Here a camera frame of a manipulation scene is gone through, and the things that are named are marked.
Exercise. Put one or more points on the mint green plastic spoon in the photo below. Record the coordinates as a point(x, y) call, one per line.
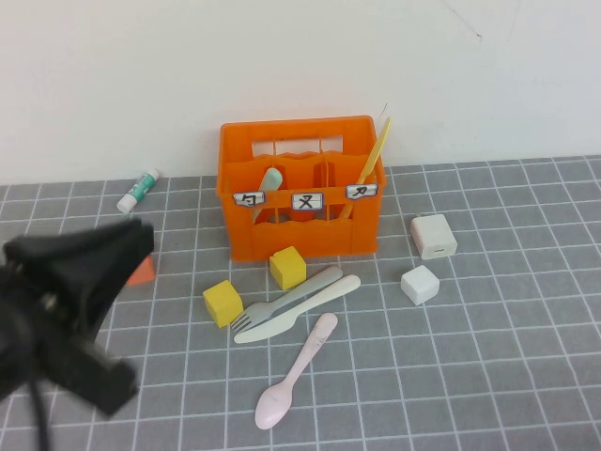
point(272, 179)

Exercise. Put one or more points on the orange foam cube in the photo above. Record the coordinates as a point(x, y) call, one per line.
point(143, 275)

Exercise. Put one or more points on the pink plastic spoon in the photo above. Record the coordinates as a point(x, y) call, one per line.
point(272, 406)

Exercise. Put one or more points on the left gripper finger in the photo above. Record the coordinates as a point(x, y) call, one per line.
point(108, 258)
point(98, 380)

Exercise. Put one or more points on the paper label marked fork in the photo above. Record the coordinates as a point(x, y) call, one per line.
point(307, 201)

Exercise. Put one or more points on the paper label marked knife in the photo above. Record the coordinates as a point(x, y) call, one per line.
point(361, 191)

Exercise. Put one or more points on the cream plastic knife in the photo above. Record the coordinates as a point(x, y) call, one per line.
point(267, 331)

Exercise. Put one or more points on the grey plastic fork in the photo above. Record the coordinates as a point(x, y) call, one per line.
point(263, 310)

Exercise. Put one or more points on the white foam cube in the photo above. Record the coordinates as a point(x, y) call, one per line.
point(419, 284)

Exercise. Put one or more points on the paper label marked spoon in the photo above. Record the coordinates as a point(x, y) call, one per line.
point(249, 199)

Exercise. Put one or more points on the orange plastic cutlery holder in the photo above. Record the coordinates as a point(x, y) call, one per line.
point(300, 235)

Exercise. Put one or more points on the yellow plastic knife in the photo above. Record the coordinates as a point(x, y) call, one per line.
point(371, 160)

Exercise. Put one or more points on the yellow foam cube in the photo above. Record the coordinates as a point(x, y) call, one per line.
point(223, 303)
point(287, 268)

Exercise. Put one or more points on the white USB charger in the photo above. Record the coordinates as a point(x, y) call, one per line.
point(432, 237)

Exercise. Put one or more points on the white green glue stick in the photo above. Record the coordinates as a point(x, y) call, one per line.
point(138, 190)

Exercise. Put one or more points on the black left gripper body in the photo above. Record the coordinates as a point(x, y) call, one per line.
point(33, 319)

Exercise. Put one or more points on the grey checkered tablecloth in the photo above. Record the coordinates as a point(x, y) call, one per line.
point(469, 376)

